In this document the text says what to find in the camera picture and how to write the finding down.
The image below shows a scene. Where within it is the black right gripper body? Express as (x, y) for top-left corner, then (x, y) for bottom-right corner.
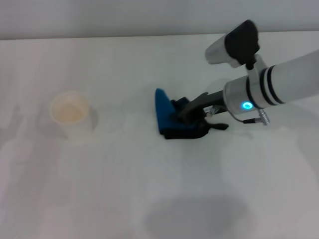
(204, 90), (228, 113)

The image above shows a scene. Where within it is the blue rag with black edge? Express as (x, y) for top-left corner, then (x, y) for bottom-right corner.
(154, 88), (230, 140)

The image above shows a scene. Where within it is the white paper cup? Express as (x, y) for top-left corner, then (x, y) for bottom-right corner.
(49, 91), (92, 145)

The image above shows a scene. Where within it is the small silver plug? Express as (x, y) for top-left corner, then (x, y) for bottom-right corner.
(203, 105), (221, 118)

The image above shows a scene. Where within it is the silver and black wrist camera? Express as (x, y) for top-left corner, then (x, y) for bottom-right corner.
(204, 19), (261, 70)

